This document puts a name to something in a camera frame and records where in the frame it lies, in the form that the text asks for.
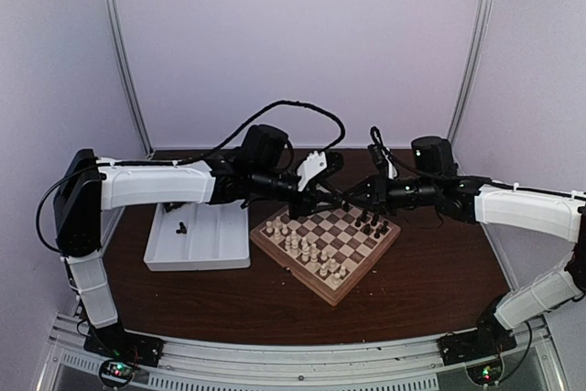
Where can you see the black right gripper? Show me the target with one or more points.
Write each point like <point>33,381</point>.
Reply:
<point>377,187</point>

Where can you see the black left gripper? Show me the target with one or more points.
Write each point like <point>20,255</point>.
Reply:
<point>309,198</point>

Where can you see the wooden chess board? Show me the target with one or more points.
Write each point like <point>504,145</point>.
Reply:
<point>367,250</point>

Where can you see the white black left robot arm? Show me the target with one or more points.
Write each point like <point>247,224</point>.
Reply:
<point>93,185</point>

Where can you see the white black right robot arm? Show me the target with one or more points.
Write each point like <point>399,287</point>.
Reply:
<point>542,231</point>

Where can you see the white chess pieces group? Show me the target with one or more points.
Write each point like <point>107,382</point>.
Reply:
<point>315,251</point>

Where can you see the pile of dark chess pieces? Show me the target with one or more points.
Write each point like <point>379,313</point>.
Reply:
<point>182,228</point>

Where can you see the right controller board with LEDs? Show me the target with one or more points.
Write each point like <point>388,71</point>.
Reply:
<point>486,373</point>

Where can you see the controller board with leds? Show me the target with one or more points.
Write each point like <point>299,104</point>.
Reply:
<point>486,373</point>
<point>115,373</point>

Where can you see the left controller board with LEDs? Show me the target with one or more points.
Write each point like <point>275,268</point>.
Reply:
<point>115,373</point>

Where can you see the white plastic sorting tray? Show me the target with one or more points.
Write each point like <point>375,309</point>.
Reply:
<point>217,238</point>

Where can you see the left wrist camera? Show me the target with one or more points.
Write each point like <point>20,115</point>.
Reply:
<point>318,164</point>

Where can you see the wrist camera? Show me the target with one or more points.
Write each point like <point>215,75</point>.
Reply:
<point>318,164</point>
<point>382,163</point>

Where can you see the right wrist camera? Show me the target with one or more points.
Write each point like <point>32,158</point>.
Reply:
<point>382,163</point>

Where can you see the aluminium front frame rail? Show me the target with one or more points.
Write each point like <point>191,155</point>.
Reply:
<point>403,364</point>

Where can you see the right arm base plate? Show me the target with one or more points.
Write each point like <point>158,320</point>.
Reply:
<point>464,347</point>

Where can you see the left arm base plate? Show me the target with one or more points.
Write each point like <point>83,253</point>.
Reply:
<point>125,346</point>

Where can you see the aluminium right corner post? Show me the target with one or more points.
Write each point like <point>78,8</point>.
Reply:
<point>479,30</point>

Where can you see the aluminium corner post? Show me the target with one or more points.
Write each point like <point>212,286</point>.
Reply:
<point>124,69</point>
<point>479,30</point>

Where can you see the aluminium left corner post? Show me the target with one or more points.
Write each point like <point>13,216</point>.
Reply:
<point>124,69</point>

